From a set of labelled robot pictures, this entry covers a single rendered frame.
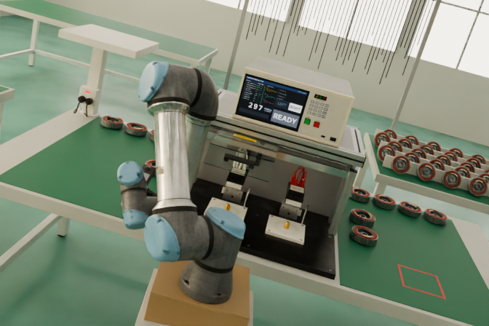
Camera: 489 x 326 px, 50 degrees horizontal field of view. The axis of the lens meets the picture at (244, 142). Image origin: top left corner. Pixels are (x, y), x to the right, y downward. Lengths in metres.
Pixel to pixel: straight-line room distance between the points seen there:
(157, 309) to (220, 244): 0.25
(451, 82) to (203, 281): 7.45
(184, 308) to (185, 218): 0.26
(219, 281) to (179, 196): 0.26
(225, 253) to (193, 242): 0.11
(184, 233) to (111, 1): 7.74
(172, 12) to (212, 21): 0.65
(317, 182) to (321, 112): 0.36
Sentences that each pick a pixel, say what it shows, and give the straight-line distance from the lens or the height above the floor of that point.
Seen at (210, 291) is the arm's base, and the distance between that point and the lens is 1.47.
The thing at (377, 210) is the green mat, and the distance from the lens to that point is 2.65.
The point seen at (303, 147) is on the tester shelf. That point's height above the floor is 1.09.
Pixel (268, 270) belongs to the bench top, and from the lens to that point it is 1.89.
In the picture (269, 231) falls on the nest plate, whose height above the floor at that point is 0.78.
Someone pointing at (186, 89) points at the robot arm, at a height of 1.33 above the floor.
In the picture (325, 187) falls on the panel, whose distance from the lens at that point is 2.29.
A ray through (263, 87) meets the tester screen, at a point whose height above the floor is 1.26.
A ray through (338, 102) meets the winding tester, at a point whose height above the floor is 1.29.
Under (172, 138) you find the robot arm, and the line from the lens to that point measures 1.40.
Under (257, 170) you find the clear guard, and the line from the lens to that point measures 1.87.
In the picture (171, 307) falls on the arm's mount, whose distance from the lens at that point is 1.48.
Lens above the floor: 1.69
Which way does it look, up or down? 18 degrees down
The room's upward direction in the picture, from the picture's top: 15 degrees clockwise
